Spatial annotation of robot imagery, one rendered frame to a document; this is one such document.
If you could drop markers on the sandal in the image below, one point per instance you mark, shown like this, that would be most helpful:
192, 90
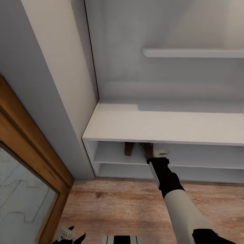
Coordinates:
128, 148
148, 147

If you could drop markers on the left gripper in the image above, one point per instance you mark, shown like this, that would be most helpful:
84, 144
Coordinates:
78, 241

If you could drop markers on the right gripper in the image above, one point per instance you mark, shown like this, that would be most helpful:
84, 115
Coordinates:
150, 159

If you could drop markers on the door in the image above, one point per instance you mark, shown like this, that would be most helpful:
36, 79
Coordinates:
34, 183

